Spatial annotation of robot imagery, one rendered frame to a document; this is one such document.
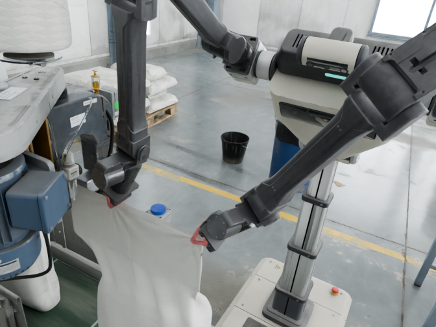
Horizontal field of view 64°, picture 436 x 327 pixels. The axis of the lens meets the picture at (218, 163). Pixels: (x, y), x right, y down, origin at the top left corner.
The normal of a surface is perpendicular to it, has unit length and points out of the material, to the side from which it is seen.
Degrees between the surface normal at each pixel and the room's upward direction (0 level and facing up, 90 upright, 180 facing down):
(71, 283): 0
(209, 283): 0
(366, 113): 33
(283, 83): 40
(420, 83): 57
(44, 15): 88
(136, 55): 101
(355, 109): 92
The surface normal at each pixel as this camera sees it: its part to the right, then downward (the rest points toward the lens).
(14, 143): 0.96, 0.19
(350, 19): -0.47, 0.38
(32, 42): 0.55, 0.42
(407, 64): -0.35, -0.15
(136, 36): 0.73, 0.58
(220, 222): -0.61, 0.06
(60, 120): 0.88, 0.29
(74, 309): 0.08, -0.88
